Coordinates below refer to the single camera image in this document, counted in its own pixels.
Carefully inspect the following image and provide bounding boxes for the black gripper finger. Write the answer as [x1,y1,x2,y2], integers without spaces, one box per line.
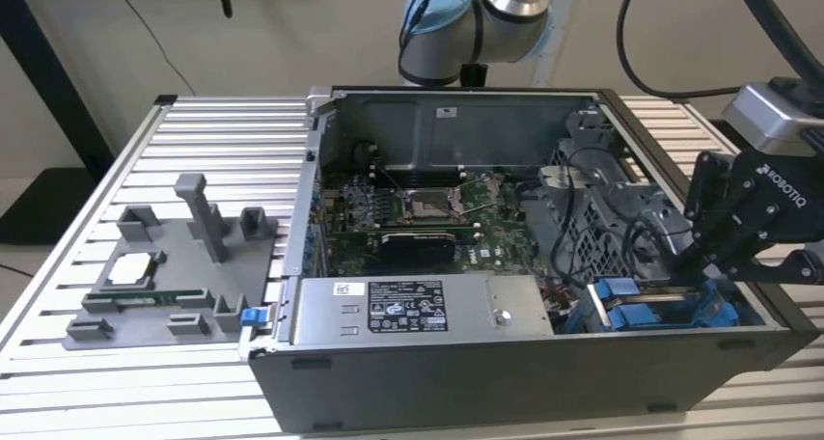
[667,150,768,288]
[708,236,824,286]

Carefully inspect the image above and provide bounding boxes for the black disk wire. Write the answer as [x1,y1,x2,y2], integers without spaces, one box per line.
[550,148,607,289]
[622,215,688,280]

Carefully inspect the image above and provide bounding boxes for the grey metal drive cage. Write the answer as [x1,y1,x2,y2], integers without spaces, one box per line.
[519,109,700,287]

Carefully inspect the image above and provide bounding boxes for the green motherboard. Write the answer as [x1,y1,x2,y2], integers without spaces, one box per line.
[319,169,548,277]

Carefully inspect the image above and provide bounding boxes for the thin metal locking lever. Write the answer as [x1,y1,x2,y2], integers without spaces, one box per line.
[464,188,499,215]

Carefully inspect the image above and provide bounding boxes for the metal socket cover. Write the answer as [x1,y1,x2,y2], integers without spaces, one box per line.
[460,175,503,205]

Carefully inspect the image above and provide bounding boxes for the CPU socket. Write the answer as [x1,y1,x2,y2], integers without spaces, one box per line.
[399,187,467,223]

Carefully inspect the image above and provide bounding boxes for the black graphics card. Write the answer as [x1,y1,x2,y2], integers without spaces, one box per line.
[376,231,460,273]

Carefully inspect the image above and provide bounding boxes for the silver power supply unit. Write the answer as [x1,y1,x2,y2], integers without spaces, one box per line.
[287,274,556,345]

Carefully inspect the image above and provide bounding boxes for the open grey PC case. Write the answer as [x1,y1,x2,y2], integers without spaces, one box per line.
[238,85,823,434]

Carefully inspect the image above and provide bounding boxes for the grey parts rack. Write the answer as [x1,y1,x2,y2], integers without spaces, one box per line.
[62,173,282,352]

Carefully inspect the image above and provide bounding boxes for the green RAM stick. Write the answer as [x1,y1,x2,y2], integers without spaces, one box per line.
[95,289,203,307]

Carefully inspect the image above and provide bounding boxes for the silver CPU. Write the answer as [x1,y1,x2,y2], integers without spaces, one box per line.
[107,255,158,288]

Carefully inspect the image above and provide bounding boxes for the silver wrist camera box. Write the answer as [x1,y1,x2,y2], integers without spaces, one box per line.
[719,76,824,157]

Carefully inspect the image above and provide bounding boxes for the red brown wire bundle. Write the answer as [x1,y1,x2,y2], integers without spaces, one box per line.
[539,278,591,321]

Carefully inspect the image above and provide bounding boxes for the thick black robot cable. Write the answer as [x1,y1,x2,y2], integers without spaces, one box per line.
[616,0,824,98]

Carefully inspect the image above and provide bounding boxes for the thin black wall cable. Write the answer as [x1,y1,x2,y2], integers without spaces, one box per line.
[107,0,199,96]

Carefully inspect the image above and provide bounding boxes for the black upright post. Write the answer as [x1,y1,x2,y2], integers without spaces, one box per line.
[0,0,119,183]

